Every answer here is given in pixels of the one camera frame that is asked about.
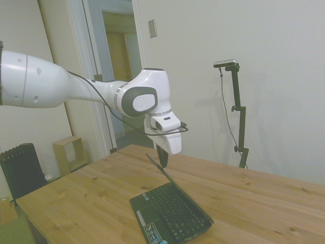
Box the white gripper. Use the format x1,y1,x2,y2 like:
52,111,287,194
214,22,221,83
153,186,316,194
144,118,183,169

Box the black laptop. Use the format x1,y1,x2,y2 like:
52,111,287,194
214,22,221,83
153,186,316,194
129,152,214,244

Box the open wooden box shelf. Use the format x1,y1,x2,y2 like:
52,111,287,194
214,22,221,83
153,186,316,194
52,136,88,176

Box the wooden hallway door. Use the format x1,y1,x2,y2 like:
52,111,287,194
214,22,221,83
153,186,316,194
106,31,134,82

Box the white open door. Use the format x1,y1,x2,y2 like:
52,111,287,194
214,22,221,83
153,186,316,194
82,0,125,153

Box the black radiator heater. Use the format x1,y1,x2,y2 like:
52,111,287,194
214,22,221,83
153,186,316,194
0,142,48,201

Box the cardboard box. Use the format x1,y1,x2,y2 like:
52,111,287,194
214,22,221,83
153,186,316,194
0,196,19,226

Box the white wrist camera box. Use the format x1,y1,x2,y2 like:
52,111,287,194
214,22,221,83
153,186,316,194
149,111,182,133

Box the grey camera cable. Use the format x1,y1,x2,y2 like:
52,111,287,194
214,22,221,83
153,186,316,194
218,67,242,154

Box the black camera stand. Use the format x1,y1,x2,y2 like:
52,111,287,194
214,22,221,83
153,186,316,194
225,63,250,169

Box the silver camera on stand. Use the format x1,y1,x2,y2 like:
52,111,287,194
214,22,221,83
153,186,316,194
213,58,238,69

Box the metal wall switch plate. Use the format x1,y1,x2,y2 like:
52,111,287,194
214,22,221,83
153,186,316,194
148,19,158,39

